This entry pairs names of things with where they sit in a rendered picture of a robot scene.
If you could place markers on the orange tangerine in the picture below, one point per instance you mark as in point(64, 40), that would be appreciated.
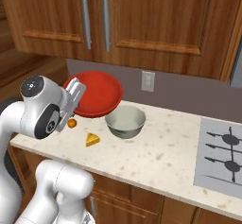
point(72, 123)

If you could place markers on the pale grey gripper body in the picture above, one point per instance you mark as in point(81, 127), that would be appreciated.
point(74, 96)

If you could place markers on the grey-white bowl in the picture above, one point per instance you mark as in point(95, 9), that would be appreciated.
point(125, 124)

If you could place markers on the grey hob with black grates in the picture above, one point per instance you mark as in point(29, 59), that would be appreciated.
point(220, 158)

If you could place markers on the white wall socket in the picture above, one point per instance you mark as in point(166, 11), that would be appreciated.
point(148, 81)

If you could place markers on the wooden wall cupboard door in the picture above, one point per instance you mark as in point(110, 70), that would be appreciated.
point(164, 20)
point(47, 13)

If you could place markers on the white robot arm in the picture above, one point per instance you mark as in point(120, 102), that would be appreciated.
point(38, 120)

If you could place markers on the yellow cheese wedge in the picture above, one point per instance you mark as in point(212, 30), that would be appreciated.
point(92, 140)

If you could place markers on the grey appliance panel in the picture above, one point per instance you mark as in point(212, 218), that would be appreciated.
point(237, 67)

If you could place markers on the wooden base cupboard door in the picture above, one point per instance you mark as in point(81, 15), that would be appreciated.
point(178, 213)
point(126, 210)
point(217, 219)

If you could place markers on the red bowl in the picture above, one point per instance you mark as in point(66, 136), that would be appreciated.
point(100, 92)

